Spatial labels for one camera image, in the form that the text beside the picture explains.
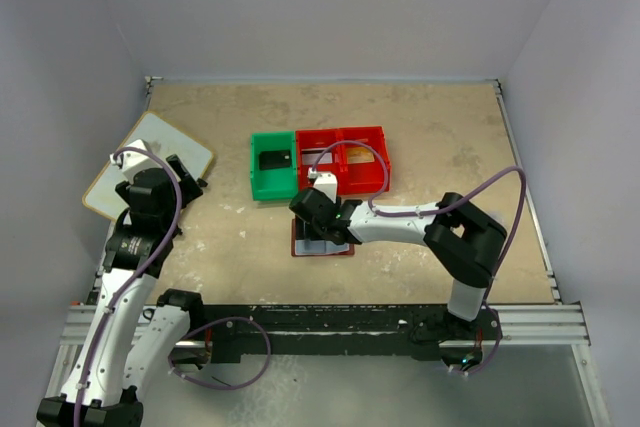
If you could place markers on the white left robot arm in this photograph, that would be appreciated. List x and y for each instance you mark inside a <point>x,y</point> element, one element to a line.
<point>113,369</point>

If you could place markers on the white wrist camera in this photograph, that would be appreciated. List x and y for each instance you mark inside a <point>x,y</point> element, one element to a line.
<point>325,182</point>
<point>131,163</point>

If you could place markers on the orange card in red bin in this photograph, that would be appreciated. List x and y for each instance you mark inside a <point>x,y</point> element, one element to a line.
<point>359,155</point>

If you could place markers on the aluminium table frame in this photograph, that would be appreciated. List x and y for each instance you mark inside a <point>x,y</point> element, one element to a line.
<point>521,325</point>

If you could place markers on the red leather card holder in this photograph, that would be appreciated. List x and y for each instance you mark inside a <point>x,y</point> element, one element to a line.
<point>317,246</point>

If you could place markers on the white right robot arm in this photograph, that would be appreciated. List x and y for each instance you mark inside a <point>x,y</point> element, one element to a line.
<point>466,241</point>

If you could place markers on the white card with black stripe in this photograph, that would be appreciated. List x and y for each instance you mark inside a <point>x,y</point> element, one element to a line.
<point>310,157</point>

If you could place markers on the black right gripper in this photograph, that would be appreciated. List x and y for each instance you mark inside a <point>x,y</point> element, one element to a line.
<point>338,202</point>

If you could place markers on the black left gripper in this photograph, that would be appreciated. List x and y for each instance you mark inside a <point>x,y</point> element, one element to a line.
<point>187,188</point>

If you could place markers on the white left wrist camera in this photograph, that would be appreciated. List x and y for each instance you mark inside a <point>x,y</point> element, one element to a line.
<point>131,163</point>

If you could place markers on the yellow-framed whiteboard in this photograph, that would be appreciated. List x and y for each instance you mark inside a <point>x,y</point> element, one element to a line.
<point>163,139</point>

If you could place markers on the middle red plastic bin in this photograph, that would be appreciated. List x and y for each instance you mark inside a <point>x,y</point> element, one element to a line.
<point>310,144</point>

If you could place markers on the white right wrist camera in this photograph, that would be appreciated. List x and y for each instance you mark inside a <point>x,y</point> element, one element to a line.
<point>325,182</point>

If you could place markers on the green plastic bin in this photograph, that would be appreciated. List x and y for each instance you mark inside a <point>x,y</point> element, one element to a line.
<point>273,185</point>

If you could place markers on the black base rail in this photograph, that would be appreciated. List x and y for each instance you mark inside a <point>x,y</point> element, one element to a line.
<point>421,332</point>

